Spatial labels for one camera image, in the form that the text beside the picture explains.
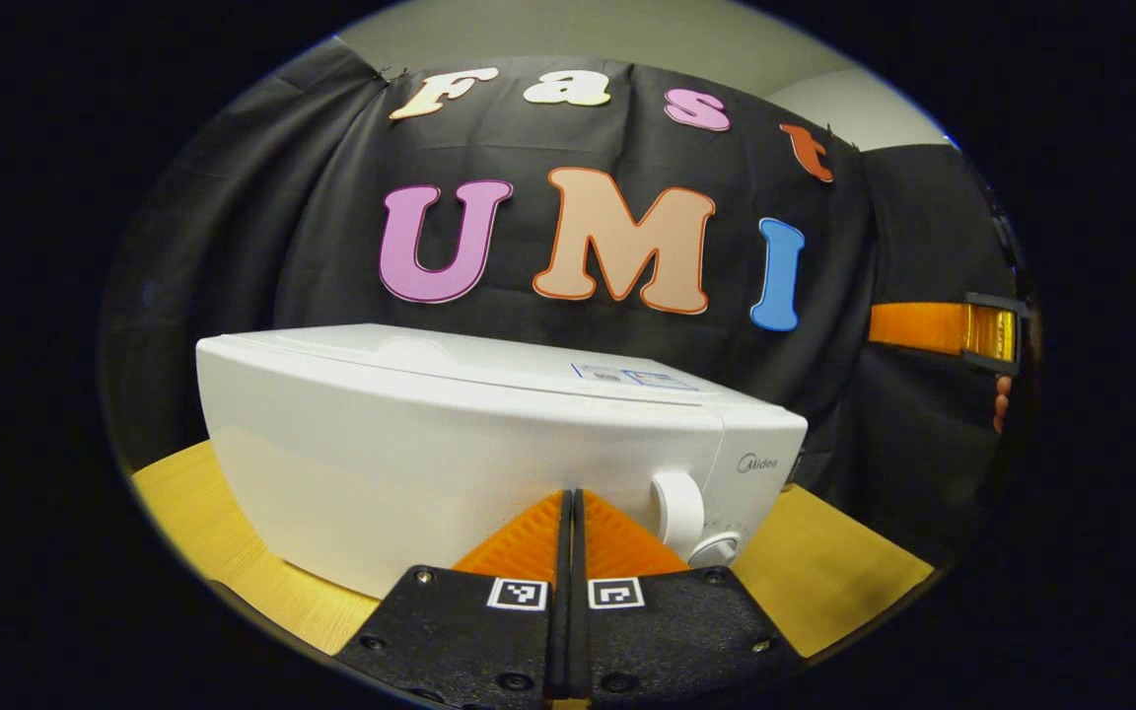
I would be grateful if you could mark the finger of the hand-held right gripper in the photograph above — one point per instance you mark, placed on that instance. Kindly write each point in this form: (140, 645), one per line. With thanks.
(923, 328)

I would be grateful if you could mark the white microwave oven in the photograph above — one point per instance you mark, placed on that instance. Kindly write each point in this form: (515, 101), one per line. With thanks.
(430, 444)

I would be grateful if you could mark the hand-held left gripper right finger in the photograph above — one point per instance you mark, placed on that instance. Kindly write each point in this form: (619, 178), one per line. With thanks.
(657, 641)

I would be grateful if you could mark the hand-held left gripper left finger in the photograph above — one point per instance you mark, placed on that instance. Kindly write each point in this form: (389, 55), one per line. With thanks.
(489, 641)

